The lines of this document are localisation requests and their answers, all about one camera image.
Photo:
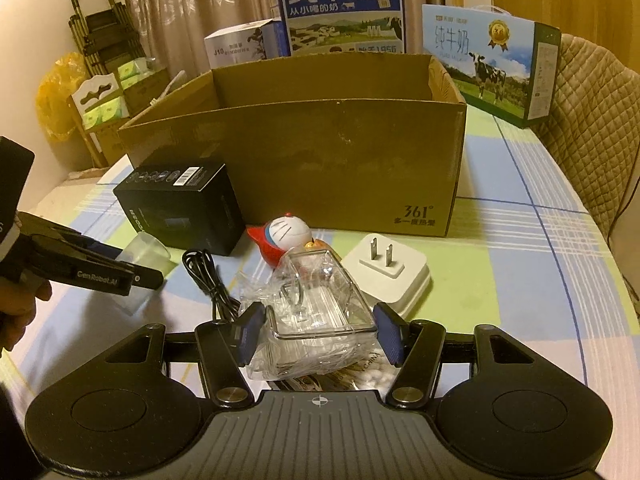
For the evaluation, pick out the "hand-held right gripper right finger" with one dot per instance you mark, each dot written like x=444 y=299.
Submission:
x=389 y=335

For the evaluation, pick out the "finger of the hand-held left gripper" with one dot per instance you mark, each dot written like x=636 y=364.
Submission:
x=90 y=276
x=102 y=251

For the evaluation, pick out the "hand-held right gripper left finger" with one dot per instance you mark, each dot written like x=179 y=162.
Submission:
x=251 y=332

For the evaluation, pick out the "translucent plastic cup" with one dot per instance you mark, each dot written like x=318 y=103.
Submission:
x=150 y=255

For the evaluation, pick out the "white power adapter plug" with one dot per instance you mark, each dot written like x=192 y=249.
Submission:
x=400 y=280

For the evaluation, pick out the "clear plastic container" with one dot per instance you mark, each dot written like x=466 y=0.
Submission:
x=320 y=300

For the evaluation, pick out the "black product box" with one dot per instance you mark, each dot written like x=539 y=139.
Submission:
x=190 y=210

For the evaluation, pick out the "brown cardboard box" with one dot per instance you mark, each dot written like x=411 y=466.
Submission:
x=325 y=160

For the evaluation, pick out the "person's left hand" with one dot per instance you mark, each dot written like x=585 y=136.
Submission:
x=22 y=305

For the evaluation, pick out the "cotton swab pack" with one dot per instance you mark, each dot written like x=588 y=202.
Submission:
x=374 y=380

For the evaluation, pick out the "yellow plastic bag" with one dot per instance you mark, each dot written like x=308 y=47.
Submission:
x=55 y=95

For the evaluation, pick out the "red and blue cat figurine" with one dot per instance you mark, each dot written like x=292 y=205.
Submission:
x=285 y=235

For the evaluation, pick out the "green tissue pack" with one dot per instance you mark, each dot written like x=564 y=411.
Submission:
x=105 y=114
x=132 y=69

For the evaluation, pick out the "green tissue packs box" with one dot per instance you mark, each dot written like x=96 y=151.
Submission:
x=95 y=91

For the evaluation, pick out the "small brown carton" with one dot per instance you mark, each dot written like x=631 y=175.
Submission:
x=150 y=87

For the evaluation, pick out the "dark wicker basket rack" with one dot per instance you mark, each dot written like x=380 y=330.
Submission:
x=100 y=35

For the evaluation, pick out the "white plastic stick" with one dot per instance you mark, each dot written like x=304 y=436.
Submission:
x=167 y=90

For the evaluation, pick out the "small white product box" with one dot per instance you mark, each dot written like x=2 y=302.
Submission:
x=230 y=45

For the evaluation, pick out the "light blue cow milk box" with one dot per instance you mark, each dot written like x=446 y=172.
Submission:
x=480 y=60

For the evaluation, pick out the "quilted beige chair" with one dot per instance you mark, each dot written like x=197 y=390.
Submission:
x=595 y=110

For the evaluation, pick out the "dark blue milk carton box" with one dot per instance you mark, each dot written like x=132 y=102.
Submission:
x=340 y=10

